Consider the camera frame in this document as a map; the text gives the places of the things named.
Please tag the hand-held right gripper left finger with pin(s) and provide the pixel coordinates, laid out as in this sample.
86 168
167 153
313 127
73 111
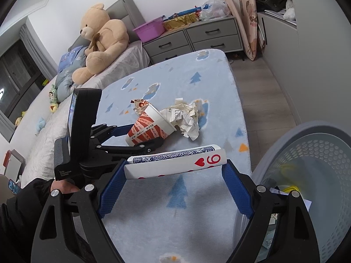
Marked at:
112 194

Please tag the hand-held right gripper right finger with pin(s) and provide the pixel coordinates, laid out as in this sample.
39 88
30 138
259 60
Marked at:
235 191

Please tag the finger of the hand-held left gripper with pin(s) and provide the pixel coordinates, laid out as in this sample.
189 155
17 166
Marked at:
120 131
137 149

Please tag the red striped paper cup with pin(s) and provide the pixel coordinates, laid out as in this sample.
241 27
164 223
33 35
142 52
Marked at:
148 128

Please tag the playing card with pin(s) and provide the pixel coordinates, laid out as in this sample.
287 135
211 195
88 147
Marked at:
170 164

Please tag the grey perforated plastic basket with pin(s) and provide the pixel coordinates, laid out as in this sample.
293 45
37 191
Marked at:
315 156

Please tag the person's left forearm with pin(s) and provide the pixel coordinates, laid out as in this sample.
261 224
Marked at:
22 213

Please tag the person's left hand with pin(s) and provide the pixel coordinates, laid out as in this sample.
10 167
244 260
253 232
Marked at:
67 187

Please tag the red beige snack wrapper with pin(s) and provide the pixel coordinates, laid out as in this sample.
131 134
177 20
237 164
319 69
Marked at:
139 105

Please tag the blue plush toy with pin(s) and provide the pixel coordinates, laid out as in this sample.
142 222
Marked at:
40 126

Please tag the grey bed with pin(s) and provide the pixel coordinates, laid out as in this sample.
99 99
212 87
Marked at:
41 142

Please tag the green doll plush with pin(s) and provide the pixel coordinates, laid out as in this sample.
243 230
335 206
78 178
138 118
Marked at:
53 98

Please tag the blue printed quilt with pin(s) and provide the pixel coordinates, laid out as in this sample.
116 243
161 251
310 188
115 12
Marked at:
65 79

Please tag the crumpled paper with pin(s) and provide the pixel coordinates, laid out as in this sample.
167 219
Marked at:
186 120

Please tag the yellow plush toy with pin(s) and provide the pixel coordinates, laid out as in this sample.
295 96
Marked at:
20 119

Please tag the dark window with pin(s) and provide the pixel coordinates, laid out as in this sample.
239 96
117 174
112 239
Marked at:
16 87

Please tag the light blue printed mat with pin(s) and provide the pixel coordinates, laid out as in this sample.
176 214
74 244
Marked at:
192 87

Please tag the blue screen phone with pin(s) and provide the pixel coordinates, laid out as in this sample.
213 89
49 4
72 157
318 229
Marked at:
14 186

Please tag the grey curtain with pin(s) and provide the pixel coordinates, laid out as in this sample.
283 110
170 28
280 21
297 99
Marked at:
38 52

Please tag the beige teddy bear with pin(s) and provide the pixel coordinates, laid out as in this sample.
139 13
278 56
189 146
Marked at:
104 41

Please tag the purple plastic bin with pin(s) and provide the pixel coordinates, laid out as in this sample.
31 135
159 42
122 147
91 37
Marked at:
149 30

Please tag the grey drawer cabinet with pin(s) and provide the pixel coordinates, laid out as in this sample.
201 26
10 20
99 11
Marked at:
192 41

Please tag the gold foil box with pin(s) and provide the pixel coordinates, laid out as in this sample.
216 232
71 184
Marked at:
181 22

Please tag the blue red wrapped roll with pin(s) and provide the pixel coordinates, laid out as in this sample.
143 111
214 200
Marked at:
186 11

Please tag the white cabinet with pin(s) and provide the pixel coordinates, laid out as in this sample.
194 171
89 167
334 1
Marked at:
301 60

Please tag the clear plastic bag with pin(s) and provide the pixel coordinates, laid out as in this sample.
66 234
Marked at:
215 9

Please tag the floral printed board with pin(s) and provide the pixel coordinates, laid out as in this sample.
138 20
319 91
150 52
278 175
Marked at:
251 27

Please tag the pink board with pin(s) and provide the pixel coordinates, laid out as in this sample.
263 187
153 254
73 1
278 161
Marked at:
229 0

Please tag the white cloth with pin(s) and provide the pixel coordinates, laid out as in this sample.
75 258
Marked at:
290 8

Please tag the dark bag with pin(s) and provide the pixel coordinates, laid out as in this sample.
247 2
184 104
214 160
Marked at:
272 1

